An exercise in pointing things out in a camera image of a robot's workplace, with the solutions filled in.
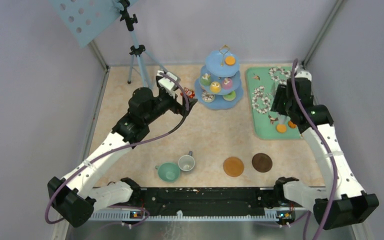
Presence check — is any light blue tripod stand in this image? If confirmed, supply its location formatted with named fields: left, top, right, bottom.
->
left=114, top=0, right=167, bottom=89

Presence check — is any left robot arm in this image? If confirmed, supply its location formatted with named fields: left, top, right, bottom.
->
left=46, top=87, right=198, bottom=228

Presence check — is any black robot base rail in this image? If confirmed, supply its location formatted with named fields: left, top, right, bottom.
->
left=126, top=187, right=300, bottom=222

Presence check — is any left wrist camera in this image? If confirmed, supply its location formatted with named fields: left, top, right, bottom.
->
left=155, top=70, right=181, bottom=99

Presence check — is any pink dome cake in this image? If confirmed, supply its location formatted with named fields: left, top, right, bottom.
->
left=221, top=77, right=234, bottom=90

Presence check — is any green teacup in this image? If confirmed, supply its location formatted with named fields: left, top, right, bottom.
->
left=155, top=162, right=181, bottom=183

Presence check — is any purple cable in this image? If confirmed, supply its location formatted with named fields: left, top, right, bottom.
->
left=290, top=58, right=339, bottom=240
left=44, top=71, right=190, bottom=228

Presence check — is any small brown cookie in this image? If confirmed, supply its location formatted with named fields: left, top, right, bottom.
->
left=287, top=120, right=297, bottom=129

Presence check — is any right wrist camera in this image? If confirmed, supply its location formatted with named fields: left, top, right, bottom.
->
left=294, top=69, right=312, bottom=82

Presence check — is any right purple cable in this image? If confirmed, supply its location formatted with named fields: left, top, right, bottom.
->
left=290, top=58, right=339, bottom=240

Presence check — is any blue three-tier cake stand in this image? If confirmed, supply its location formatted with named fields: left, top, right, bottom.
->
left=194, top=44, right=244, bottom=110

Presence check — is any orange saucer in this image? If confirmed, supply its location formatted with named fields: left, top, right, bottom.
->
left=223, top=156, right=245, bottom=178

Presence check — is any green floral serving tray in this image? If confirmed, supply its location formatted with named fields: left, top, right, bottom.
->
left=245, top=66, right=302, bottom=140

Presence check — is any white grey teacup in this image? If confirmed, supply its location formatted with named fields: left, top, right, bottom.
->
left=177, top=151, right=196, bottom=172

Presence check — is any round orange biscuit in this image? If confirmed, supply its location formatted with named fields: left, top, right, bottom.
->
left=275, top=124, right=288, bottom=134
left=224, top=55, right=236, bottom=66

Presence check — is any blue perforated board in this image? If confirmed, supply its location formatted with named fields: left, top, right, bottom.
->
left=49, top=0, right=137, bottom=48

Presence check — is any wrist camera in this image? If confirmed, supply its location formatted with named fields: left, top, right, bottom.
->
left=155, top=70, right=181, bottom=99
left=294, top=69, right=312, bottom=82

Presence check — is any red owl toy block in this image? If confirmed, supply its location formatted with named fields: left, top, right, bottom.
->
left=183, top=87, right=196, bottom=99

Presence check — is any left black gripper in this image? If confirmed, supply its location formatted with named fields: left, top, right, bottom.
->
left=144, top=89, right=198, bottom=125

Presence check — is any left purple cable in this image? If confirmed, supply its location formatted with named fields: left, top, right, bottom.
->
left=44, top=71, right=190, bottom=228

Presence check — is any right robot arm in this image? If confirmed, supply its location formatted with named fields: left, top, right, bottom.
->
left=271, top=77, right=380, bottom=230

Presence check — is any green dome cake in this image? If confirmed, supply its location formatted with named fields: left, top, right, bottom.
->
left=199, top=73, right=212, bottom=87

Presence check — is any white chocolate drizzle donut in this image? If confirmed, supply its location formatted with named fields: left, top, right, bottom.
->
left=201, top=90, right=215, bottom=103

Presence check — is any dark brown saucer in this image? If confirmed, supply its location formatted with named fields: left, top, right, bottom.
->
left=251, top=153, right=273, bottom=173

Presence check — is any green glazed donut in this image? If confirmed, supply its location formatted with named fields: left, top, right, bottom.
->
left=222, top=90, right=237, bottom=102

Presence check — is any yellow dome cake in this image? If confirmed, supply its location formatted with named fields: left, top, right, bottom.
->
left=209, top=81, right=222, bottom=94

